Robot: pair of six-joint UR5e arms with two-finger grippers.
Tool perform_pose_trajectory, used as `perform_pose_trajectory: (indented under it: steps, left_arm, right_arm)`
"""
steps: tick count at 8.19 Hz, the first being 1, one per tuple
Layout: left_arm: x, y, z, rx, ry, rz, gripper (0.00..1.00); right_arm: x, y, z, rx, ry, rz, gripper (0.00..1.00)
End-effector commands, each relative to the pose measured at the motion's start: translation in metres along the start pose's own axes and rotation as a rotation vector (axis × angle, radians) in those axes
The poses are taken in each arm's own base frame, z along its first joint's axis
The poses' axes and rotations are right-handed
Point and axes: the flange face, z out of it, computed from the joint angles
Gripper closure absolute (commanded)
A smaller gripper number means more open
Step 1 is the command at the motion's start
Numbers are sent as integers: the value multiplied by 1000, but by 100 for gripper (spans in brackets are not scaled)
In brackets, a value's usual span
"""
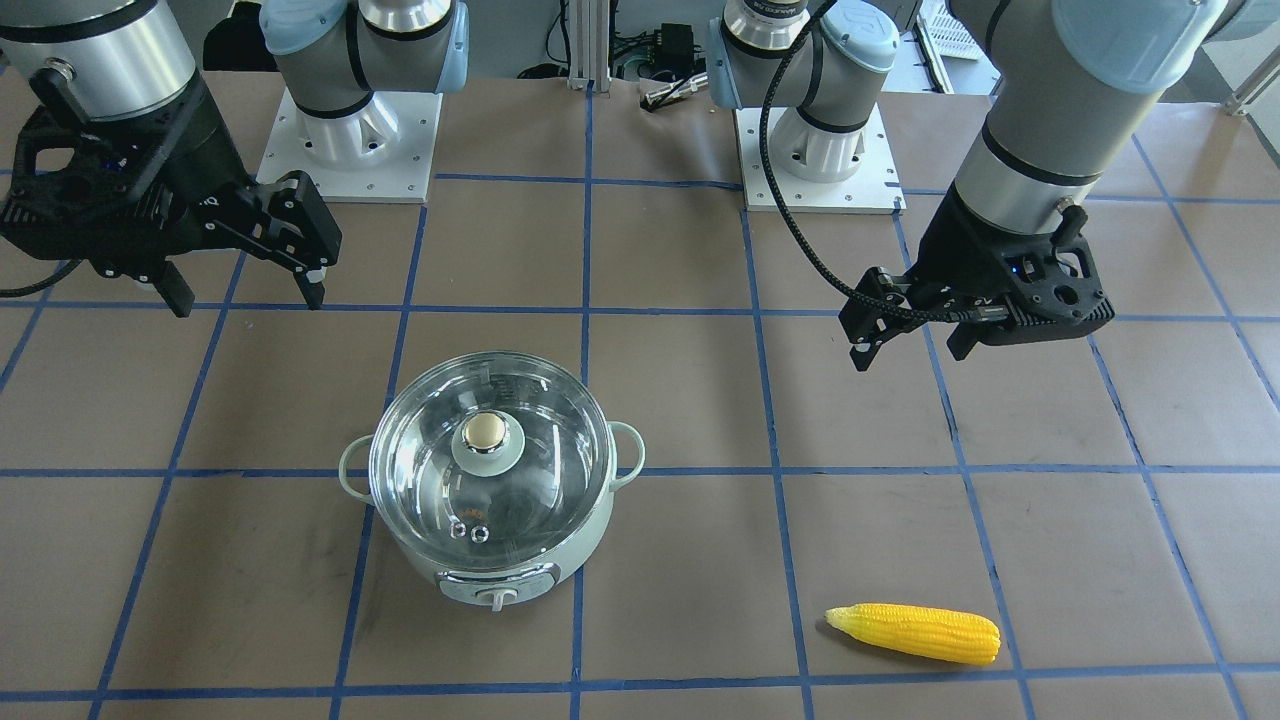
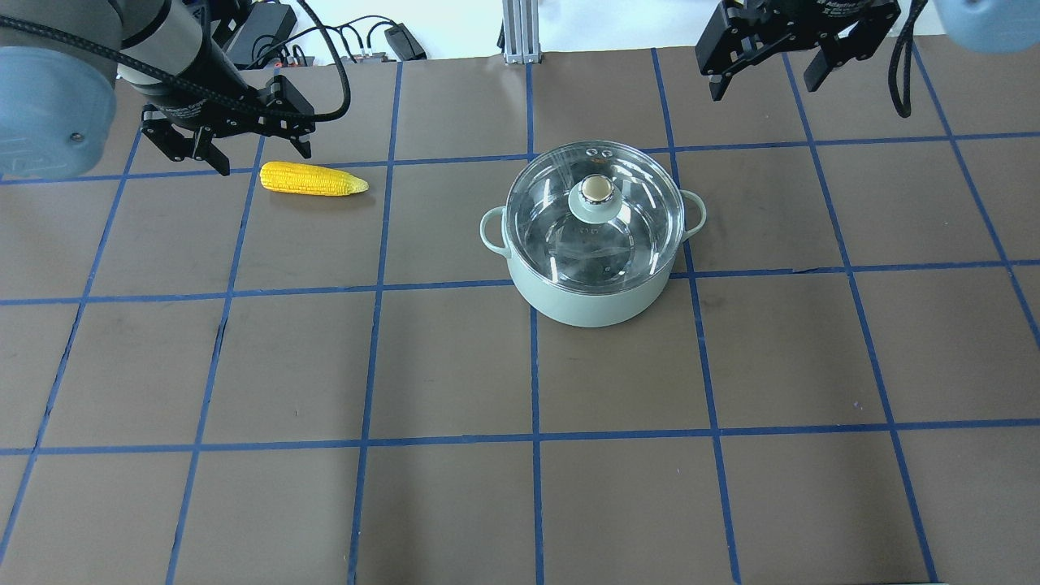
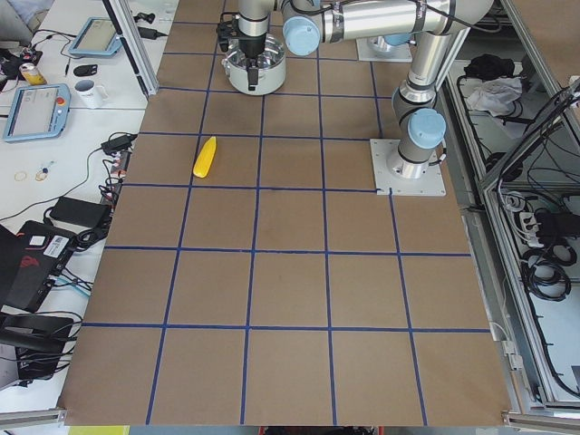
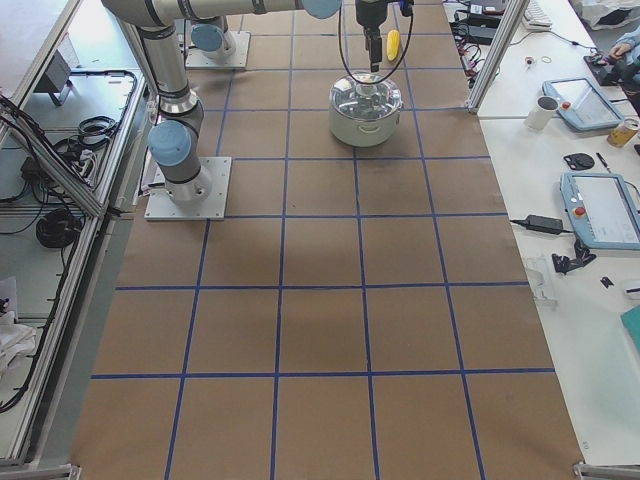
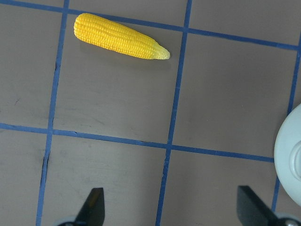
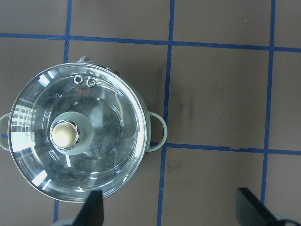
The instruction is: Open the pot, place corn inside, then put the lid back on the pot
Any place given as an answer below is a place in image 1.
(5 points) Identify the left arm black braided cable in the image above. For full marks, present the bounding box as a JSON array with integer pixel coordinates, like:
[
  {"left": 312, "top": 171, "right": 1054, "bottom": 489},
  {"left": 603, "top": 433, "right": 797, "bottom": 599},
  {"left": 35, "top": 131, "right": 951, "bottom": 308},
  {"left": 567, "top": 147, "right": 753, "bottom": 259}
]
[{"left": 758, "top": 0, "right": 1009, "bottom": 324}]

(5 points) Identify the glass pot lid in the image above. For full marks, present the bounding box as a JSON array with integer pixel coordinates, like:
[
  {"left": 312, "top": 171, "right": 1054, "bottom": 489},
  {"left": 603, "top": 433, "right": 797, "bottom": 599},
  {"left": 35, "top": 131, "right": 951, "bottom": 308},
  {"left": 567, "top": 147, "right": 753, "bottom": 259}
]
[{"left": 369, "top": 351, "right": 613, "bottom": 574}]

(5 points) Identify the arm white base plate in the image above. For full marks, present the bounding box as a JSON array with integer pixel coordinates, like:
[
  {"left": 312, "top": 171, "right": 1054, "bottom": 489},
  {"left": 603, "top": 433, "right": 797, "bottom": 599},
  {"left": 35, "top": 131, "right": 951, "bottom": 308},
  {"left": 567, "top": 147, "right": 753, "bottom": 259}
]
[
  {"left": 256, "top": 90, "right": 442, "bottom": 205},
  {"left": 768, "top": 104, "right": 906, "bottom": 214}
]

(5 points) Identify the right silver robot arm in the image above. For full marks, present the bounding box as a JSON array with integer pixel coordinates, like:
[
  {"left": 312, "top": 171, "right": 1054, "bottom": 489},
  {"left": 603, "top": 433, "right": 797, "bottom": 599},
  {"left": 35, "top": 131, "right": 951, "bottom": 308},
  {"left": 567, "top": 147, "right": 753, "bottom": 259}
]
[{"left": 3, "top": 1, "right": 470, "bottom": 316}]

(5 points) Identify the black power adapter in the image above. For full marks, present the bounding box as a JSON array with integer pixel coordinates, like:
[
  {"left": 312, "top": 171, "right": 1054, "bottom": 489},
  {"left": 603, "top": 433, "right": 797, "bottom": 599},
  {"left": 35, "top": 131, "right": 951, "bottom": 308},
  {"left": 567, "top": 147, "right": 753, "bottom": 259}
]
[{"left": 652, "top": 23, "right": 696, "bottom": 74}]

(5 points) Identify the pale green electric pot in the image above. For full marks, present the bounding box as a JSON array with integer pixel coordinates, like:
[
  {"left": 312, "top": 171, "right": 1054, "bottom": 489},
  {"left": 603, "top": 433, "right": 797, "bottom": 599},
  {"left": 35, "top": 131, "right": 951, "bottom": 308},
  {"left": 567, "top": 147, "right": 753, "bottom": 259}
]
[{"left": 338, "top": 351, "right": 646, "bottom": 611}]

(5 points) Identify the yellow corn cob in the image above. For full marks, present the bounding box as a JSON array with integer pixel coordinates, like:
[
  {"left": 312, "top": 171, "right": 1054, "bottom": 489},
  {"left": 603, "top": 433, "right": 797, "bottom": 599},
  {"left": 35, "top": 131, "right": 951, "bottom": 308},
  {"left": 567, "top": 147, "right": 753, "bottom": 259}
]
[{"left": 824, "top": 603, "right": 1004, "bottom": 666}]

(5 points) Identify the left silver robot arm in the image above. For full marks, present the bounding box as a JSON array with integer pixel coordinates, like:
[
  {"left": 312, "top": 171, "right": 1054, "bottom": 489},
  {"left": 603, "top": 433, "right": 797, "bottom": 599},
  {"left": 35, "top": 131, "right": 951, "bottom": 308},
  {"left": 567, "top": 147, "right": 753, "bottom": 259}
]
[{"left": 707, "top": 1, "right": 1277, "bottom": 370}]

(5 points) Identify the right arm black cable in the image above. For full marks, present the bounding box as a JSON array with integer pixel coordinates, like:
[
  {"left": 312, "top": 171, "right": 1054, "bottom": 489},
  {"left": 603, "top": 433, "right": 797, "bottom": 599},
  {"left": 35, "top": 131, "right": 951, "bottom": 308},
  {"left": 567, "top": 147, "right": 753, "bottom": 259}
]
[{"left": 0, "top": 258, "right": 86, "bottom": 299}]

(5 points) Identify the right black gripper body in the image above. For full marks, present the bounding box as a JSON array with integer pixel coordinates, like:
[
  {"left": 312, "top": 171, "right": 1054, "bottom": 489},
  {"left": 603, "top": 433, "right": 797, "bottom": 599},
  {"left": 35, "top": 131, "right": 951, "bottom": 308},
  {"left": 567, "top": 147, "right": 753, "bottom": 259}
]
[{"left": 3, "top": 77, "right": 342, "bottom": 288}]

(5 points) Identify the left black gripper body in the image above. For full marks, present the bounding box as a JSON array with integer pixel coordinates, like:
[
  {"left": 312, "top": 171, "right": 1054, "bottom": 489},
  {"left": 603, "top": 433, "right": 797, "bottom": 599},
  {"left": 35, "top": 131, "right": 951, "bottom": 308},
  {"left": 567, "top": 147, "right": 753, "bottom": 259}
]
[{"left": 838, "top": 188, "right": 1115, "bottom": 347}]

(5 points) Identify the white plastic basket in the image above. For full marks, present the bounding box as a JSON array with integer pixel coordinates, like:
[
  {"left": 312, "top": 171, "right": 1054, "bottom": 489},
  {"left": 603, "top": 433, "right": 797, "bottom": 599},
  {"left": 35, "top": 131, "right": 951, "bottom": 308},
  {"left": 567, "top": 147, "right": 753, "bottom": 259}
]
[{"left": 918, "top": 1, "right": 986, "bottom": 61}]

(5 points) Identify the aluminium frame post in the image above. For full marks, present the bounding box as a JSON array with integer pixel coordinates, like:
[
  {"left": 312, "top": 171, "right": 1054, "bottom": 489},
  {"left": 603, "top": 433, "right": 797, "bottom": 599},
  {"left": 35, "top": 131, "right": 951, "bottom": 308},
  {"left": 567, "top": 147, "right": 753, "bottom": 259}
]
[{"left": 566, "top": 0, "right": 613, "bottom": 94}]

